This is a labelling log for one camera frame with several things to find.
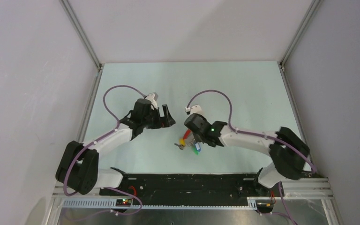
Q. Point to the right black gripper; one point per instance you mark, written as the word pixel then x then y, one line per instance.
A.
pixel 197 138

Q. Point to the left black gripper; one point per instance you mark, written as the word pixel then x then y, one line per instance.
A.
pixel 164 121

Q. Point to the steel key holder red handle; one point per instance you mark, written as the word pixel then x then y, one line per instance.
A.
pixel 189 139

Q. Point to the green key tag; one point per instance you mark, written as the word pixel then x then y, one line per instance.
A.
pixel 195 152

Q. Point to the silver key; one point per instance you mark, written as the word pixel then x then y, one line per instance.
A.
pixel 180 146

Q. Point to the yellow key tag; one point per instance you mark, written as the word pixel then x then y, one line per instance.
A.
pixel 182 142

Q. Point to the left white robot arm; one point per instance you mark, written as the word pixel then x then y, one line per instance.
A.
pixel 79 170

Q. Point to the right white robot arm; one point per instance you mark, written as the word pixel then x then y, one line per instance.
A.
pixel 286 150

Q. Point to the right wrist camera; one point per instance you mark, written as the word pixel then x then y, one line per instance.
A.
pixel 194 109

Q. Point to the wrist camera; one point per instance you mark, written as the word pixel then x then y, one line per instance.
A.
pixel 152 97
pixel 194 109

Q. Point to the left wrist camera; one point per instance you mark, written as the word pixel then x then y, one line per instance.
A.
pixel 152 97

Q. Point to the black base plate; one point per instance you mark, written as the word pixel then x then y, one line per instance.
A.
pixel 191 189

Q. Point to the grey cable duct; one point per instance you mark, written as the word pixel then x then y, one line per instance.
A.
pixel 114 204

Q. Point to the aluminium frame rail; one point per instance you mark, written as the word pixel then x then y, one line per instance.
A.
pixel 307 188

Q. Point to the left aluminium corner post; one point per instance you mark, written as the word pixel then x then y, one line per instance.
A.
pixel 73 18

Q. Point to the aluminium corner post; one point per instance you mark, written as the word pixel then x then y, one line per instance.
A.
pixel 73 18
pixel 305 22

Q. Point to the right aluminium corner post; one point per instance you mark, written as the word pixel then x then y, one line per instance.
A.
pixel 305 22

